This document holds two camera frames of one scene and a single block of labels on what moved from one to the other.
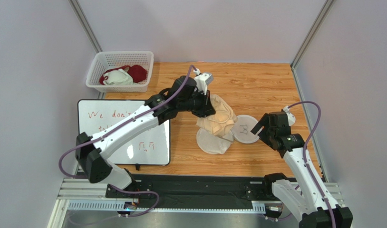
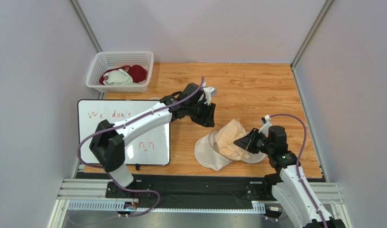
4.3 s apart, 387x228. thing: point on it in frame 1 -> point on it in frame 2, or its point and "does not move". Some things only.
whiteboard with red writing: x=151 y=147 does not move
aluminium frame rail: x=74 y=194 does not move
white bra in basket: x=119 y=77 does not move
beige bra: x=221 y=122 -> x=227 y=134
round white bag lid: x=242 y=129 -> x=254 y=158
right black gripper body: x=268 y=130 -> x=251 y=143
